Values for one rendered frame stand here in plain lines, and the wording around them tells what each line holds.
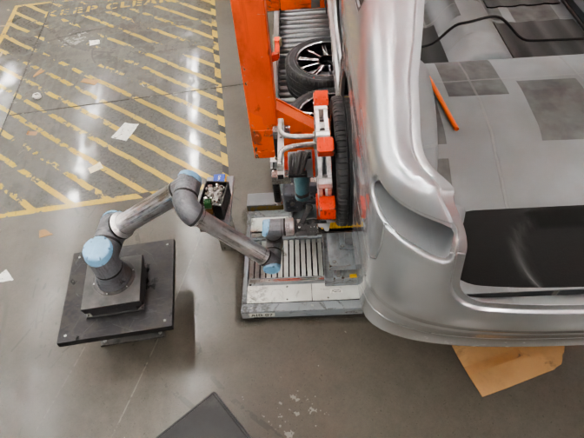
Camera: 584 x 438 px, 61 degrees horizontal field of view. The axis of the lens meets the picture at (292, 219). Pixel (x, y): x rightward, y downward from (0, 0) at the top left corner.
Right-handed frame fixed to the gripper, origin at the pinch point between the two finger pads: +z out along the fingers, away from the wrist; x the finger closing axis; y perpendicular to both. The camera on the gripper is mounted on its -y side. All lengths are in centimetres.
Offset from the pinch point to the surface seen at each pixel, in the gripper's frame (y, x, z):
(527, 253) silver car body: 15, 46, 78
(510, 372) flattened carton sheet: 85, -4, 90
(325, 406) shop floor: 96, 5, -9
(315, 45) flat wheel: -131, -152, -1
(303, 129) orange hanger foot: -52, -41, -13
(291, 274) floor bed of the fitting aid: 35, -47, -25
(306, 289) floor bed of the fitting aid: 43, -36, -16
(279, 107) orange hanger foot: -65, -36, -26
